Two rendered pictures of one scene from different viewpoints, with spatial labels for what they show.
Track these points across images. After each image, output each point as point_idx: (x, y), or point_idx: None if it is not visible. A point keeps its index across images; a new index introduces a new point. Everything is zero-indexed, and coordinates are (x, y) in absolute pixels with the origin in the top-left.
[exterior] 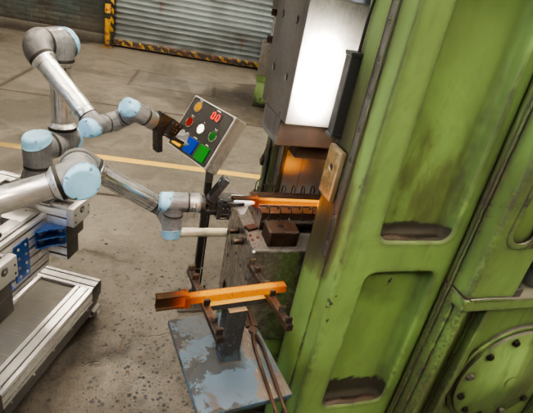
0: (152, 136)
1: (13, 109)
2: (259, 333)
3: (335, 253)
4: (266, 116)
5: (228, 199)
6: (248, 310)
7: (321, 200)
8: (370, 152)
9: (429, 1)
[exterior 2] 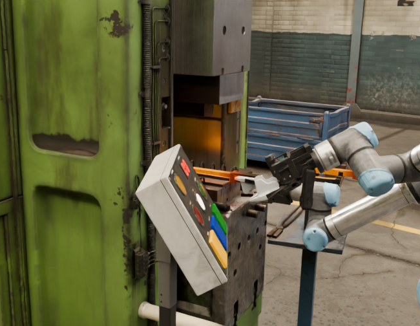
0: (313, 189)
1: None
2: (275, 228)
3: (241, 140)
4: (226, 86)
5: (267, 175)
6: (271, 234)
7: (227, 122)
8: None
9: None
